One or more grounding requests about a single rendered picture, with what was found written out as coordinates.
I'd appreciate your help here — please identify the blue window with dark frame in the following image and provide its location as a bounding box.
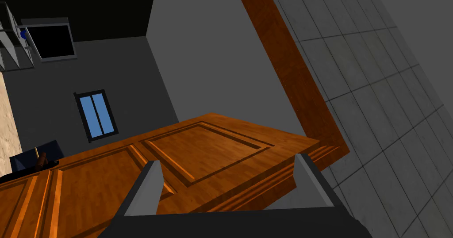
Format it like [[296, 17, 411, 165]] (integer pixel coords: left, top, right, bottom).
[[73, 89, 119, 143]]

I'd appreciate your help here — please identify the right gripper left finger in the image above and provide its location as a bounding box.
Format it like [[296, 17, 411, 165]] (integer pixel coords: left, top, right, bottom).
[[117, 160, 165, 217]]

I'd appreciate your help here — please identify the grey wall shelf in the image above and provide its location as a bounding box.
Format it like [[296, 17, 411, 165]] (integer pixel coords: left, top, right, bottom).
[[0, 0, 35, 72]]

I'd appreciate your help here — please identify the brown wooden panelled door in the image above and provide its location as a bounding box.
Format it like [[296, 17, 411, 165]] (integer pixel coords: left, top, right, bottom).
[[0, 112, 321, 238]]

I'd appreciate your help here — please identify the dark blue furniture piece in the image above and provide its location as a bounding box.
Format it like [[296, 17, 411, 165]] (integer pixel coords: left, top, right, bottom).
[[0, 139, 65, 186]]

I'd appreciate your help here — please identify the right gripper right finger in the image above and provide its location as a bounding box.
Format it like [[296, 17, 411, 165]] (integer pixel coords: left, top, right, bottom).
[[265, 153, 346, 210]]

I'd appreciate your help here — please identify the black screen with grey frame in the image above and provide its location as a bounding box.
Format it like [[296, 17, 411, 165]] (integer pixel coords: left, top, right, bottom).
[[20, 17, 78, 62]]

